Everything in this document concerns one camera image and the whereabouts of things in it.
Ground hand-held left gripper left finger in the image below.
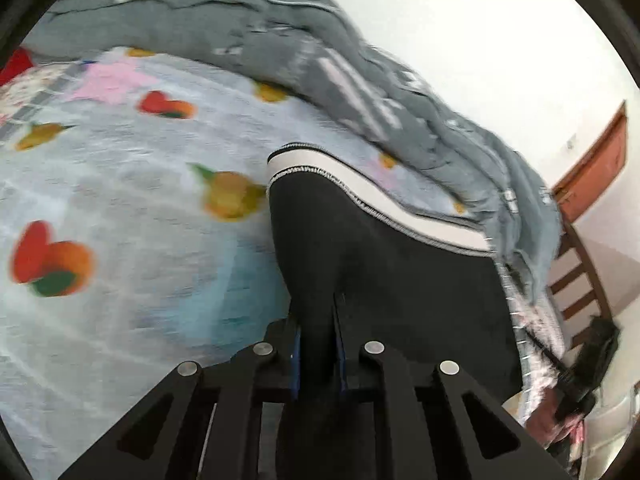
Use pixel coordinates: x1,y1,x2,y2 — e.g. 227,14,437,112
59,316,302,480

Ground fruit print bed sheet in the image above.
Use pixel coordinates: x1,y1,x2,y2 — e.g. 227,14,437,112
0,46,481,480

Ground grey quilt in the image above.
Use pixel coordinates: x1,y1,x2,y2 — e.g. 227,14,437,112
22,0,563,306

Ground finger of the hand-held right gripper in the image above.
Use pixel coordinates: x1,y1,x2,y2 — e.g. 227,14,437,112
512,327,571,381

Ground grey plaid blanket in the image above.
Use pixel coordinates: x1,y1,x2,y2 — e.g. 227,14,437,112
0,62,83,143

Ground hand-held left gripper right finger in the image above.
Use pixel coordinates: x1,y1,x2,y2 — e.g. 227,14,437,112
332,292,573,480

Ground black pants with white stripe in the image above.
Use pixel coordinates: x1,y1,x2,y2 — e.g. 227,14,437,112
266,142,526,480

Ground red cloth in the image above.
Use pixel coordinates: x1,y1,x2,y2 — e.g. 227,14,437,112
0,47,35,86

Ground person's right hand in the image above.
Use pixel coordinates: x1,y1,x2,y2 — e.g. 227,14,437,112
525,390,586,453

